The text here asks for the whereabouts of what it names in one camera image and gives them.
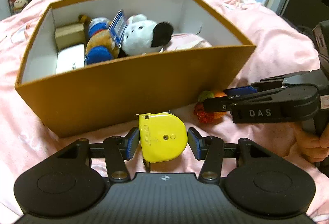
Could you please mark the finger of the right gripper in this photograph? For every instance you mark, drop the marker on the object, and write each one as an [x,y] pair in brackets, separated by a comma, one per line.
[263,88]
[225,103]

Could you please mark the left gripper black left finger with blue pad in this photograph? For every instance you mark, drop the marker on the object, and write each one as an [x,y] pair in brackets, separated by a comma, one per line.
[118,149]

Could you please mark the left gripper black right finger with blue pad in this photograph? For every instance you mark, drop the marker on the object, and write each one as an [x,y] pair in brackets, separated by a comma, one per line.
[211,150]

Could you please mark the orange green crochet toy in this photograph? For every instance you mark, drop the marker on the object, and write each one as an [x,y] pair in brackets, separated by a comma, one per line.
[208,112]

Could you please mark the yellow tape measure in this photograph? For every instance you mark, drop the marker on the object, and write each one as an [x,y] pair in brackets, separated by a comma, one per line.
[163,136]

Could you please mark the pink striped plush cushion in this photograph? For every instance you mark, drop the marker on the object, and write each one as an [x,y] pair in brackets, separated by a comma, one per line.
[185,41]

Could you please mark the brown sailor plush toy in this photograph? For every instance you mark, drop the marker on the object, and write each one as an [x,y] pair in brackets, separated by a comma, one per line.
[105,37]

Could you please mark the white black-eared dog plush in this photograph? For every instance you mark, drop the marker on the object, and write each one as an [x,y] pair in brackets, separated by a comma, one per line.
[143,36]

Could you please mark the person's right hand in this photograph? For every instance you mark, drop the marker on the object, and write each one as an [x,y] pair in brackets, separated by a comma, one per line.
[313,148]

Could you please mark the orange cardboard storage box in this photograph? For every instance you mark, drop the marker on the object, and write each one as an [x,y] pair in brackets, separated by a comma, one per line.
[112,92]

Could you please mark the white rectangular box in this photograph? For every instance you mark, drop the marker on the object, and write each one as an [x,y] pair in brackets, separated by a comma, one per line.
[70,58]

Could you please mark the small gold cardboard box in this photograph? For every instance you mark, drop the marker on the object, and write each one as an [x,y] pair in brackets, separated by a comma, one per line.
[69,35]

